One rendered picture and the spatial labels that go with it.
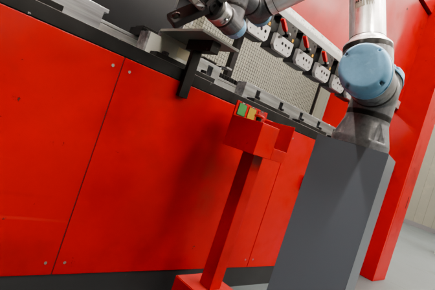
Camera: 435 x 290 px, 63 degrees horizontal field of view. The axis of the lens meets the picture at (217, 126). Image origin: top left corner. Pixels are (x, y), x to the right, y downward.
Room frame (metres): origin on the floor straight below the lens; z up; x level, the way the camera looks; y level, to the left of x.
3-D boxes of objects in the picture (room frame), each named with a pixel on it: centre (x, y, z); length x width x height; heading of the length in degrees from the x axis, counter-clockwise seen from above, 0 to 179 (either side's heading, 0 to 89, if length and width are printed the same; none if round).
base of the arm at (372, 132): (0.96, -0.38, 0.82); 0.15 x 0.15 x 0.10
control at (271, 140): (1.38, -0.17, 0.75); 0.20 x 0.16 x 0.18; 134
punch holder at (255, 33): (1.66, -0.01, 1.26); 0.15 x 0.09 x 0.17; 133
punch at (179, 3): (1.40, 0.27, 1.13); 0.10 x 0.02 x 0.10; 133
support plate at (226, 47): (1.29, 0.17, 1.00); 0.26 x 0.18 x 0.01; 43
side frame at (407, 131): (3.07, -1.29, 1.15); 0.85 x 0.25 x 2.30; 43
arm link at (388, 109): (0.96, -0.38, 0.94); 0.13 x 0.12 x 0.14; 146
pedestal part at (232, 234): (1.38, -0.17, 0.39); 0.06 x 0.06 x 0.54; 44
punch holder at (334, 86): (2.20, -0.60, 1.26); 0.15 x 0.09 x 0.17; 133
